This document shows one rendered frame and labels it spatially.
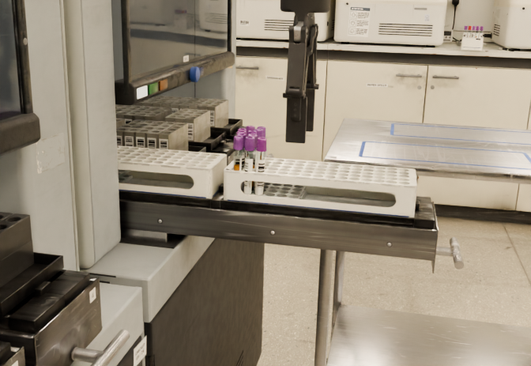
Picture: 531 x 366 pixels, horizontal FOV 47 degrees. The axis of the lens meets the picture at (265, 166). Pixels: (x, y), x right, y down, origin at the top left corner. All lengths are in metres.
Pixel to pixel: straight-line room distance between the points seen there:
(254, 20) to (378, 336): 2.06
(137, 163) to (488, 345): 1.08
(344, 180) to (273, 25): 2.42
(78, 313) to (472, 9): 3.40
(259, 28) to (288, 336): 1.74
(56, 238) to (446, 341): 1.14
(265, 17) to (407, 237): 2.48
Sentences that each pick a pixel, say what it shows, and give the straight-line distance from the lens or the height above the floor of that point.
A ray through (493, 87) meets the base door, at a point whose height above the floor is 0.72.
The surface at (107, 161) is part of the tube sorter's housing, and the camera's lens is 0.94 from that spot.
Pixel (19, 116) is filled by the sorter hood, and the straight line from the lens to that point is 0.71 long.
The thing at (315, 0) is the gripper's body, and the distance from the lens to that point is 0.91.
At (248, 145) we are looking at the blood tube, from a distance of 0.94.
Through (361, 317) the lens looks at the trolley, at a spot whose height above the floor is 0.28.
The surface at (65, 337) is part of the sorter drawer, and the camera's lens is 0.70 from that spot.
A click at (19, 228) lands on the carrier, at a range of 0.74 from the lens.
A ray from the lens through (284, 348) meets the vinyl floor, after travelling 2.13.
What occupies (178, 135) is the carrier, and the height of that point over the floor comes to 0.87.
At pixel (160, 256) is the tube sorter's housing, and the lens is 0.97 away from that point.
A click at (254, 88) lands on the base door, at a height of 0.65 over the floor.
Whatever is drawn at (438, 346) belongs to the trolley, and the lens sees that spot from 1.68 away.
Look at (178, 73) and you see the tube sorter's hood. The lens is 1.14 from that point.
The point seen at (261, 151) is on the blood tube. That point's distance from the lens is 0.94.
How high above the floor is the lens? 1.13
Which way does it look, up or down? 16 degrees down
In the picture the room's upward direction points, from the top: 1 degrees clockwise
